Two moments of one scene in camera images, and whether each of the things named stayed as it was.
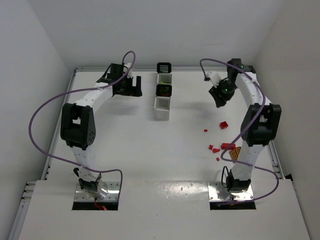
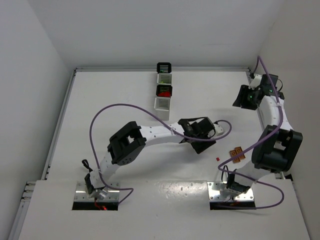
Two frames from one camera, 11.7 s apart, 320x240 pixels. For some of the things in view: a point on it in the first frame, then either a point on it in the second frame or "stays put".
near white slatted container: [161, 106] stays put
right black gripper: [218, 99] -> [246, 97]
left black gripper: [130, 91] -> [200, 141]
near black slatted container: [163, 90] stays put
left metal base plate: [113, 193] stays put
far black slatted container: [164, 67] stays put
